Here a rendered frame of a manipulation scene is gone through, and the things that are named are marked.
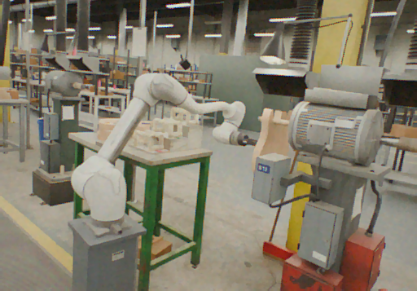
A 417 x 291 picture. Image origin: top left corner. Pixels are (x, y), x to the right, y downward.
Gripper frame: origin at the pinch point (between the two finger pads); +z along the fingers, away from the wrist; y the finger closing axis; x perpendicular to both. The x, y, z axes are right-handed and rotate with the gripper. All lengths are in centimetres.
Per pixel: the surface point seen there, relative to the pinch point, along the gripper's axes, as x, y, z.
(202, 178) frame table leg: -36, -11, -54
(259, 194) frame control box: -17.6, 40.6, 21.4
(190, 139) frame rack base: -9, -2, -63
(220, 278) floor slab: -107, -25, -32
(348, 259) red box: -39, 14, 57
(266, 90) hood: 32.0, -2.6, -10.5
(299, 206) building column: -52, -86, -8
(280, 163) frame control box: -1.9, 37.0, 26.7
